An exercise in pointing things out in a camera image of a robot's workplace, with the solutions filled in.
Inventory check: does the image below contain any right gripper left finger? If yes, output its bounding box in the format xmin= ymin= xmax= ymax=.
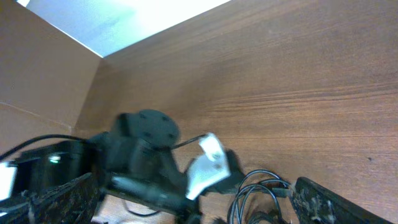
xmin=1 ymin=172 xmax=100 ymax=224

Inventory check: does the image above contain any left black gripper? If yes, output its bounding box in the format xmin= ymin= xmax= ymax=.
xmin=186 ymin=149 xmax=244 ymax=195

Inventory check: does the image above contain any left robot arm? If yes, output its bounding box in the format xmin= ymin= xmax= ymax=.
xmin=1 ymin=110 xmax=244 ymax=223

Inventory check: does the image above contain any black USB cable gold plug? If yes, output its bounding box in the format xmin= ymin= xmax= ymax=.
xmin=226 ymin=169 xmax=290 ymax=224

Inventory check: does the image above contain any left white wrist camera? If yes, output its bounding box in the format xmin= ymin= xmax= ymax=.
xmin=185 ymin=133 xmax=231 ymax=200

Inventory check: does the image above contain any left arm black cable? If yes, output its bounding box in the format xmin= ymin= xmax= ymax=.
xmin=0 ymin=134 xmax=88 ymax=161

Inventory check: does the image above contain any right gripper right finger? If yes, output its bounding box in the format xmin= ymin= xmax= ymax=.
xmin=290 ymin=177 xmax=389 ymax=224

